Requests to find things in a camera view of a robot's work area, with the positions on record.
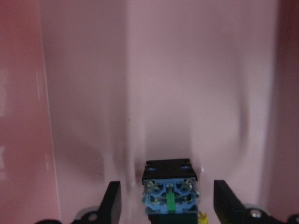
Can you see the yellow push button switch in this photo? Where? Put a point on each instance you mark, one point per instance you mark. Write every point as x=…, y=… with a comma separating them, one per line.
x=170, y=193

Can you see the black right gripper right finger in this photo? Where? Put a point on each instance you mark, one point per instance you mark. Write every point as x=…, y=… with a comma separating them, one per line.
x=230, y=210

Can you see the pink plastic bin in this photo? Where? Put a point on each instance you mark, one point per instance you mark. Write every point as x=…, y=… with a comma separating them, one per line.
x=92, y=89

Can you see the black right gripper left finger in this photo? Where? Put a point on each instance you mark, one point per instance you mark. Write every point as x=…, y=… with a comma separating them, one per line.
x=109, y=211

